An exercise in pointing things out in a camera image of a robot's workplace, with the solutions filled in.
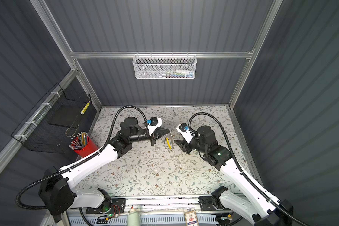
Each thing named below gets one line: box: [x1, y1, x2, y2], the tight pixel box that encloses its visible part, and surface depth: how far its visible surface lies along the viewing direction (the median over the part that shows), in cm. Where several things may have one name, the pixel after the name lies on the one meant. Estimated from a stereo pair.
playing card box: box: [183, 210, 200, 226], surface depth 71 cm
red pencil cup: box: [68, 131, 100, 158], surface depth 86 cm
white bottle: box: [127, 208, 142, 226], surface depth 65 cm
